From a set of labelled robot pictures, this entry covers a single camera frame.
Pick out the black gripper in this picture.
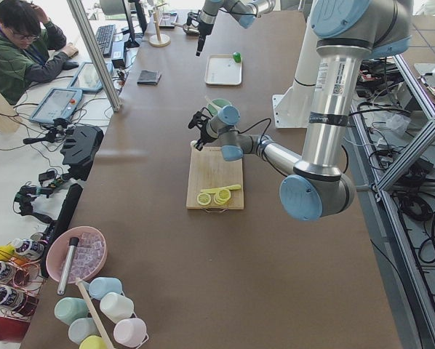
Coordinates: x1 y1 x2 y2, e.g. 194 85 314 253
186 10 214 57
188 107 218 151

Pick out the white ceramic spoon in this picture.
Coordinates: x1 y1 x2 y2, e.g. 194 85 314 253
204 95 221 113

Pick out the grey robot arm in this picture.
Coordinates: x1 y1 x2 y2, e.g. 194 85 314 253
191 0 276 57
189 1 413 221

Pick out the light green bowl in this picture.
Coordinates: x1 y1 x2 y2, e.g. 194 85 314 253
207 98 232 116

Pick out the steel metal scoop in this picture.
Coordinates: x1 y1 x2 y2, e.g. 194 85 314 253
172 22 199 36

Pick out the bamboo cutting board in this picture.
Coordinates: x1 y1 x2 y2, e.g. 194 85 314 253
185 145 244 211

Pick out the cream rabbit print tray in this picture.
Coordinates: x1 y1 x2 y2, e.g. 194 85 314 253
204 55 243 86

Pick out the green lime fruit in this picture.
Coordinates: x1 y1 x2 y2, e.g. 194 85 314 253
233 52 242 63

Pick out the wooden mug tree stand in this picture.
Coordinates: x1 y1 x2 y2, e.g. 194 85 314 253
148 1 170 47

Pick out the yellow plastic knife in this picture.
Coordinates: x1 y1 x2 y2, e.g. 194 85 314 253
200 184 242 194

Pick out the lower lemon slice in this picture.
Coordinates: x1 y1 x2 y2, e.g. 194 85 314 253
196 193 212 206

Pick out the upper lemon slice stack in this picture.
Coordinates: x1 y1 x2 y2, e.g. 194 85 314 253
213 190 231 205

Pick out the grey folded cloth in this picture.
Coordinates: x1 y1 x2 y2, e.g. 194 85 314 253
137 70 161 85

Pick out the black keyboard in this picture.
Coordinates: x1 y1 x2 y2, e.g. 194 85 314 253
95 25 116 57

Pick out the upper blue teach pendant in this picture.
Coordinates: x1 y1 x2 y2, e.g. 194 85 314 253
68 62 103 94

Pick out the blue teach pendant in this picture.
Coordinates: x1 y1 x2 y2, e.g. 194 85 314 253
68 62 103 94
29 88 83 124

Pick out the lower blue teach pendant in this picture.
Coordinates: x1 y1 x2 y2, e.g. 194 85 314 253
29 88 83 124

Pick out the pink bucket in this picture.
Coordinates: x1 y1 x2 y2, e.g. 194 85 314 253
46 226 108 284

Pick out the steel tube in bucket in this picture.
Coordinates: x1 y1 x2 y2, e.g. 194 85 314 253
57 237 79 296

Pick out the blue plastic cup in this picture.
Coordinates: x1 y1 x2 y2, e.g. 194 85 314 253
89 277 123 300

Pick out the seated person green jacket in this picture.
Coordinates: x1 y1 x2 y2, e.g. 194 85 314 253
0 0 79 105

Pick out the white plastic cup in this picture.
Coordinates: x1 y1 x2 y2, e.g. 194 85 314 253
100 292 134 324

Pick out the pink plastic cup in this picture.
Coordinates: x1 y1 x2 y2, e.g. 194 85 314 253
113 318 149 348

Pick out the green plastic cup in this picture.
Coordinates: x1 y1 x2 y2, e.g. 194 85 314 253
54 297 89 325

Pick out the yellow plastic cup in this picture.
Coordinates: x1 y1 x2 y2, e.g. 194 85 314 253
79 335 107 349

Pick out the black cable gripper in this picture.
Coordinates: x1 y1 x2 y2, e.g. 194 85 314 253
235 116 275 145

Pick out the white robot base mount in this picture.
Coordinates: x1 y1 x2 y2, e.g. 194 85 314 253
273 15 319 129

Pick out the aluminium frame post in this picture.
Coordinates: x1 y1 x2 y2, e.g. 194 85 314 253
67 0 121 113

